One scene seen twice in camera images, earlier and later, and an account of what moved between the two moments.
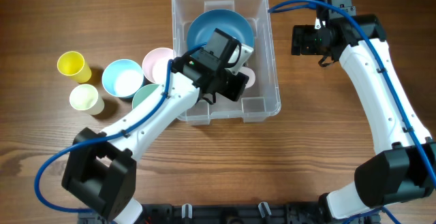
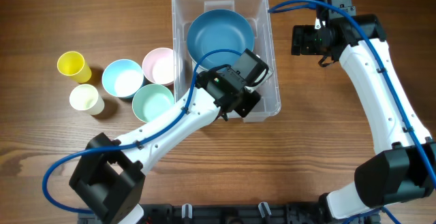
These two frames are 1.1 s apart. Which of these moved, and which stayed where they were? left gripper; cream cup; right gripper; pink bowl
Moved: left gripper
Stayed: right gripper; pink bowl; cream cup
